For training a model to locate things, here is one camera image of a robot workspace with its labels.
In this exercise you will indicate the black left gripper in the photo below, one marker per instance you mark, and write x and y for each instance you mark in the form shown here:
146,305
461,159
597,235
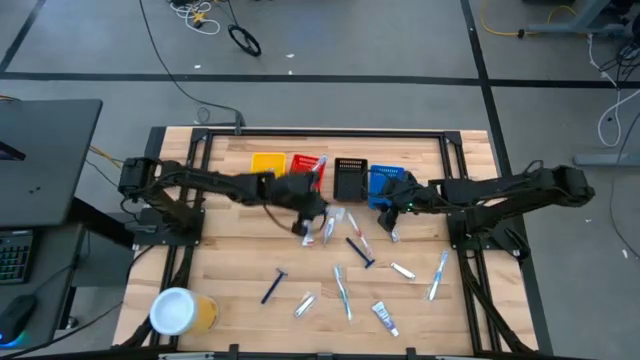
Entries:
310,205

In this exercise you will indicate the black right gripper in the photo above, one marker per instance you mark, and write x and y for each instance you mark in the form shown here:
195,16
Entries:
402,195

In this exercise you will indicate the white blue toothpaste tube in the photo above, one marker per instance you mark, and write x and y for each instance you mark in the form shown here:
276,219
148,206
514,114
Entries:
337,214
384,316

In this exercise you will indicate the white toothpaste tube red end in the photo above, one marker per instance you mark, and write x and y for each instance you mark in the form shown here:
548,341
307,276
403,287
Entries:
308,238

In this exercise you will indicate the small bluish toothpaste tube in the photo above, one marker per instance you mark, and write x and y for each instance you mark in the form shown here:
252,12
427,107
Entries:
328,233

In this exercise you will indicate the packaged blue toothbrush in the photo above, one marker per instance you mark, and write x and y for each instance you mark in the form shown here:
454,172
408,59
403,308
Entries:
320,162
438,274

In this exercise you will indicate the packaged red toothbrush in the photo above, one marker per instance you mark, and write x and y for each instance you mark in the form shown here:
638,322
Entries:
356,229

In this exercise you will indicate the dark blue razor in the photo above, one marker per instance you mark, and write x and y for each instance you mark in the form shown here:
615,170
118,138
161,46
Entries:
273,287
357,250

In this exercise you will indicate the small white tube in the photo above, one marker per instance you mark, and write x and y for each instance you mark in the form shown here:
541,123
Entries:
402,270

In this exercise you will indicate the packaged green toothbrush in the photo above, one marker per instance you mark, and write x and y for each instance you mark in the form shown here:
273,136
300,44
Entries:
342,292

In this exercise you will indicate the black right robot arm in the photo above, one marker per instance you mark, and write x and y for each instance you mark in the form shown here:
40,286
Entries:
500,192

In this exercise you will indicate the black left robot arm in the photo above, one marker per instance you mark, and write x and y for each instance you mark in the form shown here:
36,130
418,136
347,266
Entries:
210,180

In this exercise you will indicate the blue plastic basket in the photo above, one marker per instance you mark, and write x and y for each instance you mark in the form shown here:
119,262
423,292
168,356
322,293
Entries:
375,190

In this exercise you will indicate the red plastic basket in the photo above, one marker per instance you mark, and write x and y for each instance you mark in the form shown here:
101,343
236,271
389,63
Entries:
302,162

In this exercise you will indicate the black plastic basket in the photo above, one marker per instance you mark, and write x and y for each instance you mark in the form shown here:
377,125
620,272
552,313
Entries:
350,182

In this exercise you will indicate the yellow plastic basket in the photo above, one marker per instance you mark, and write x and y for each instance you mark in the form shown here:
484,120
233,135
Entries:
267,162

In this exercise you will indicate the black table end plate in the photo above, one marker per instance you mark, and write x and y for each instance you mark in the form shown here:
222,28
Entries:
154,142

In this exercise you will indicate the yellow cup with white lid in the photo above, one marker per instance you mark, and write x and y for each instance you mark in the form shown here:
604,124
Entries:
172,311

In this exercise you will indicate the grey desk foot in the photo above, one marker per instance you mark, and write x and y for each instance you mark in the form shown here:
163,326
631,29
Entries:
605,159

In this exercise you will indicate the grey desk base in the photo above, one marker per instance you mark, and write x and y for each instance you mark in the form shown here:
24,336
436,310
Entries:
575,27

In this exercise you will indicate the black desk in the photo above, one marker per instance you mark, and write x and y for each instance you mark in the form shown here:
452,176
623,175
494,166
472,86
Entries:
50,160

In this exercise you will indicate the dark grey low desk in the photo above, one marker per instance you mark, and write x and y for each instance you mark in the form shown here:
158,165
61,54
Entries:
55,280

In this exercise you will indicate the backlit black keyboard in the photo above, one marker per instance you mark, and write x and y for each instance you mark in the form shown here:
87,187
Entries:
15,257

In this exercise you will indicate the black computer mouse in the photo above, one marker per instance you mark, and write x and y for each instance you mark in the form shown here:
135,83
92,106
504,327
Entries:
15,317

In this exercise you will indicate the black aluminium table frame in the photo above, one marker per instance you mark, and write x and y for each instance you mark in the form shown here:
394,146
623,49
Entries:
325,133

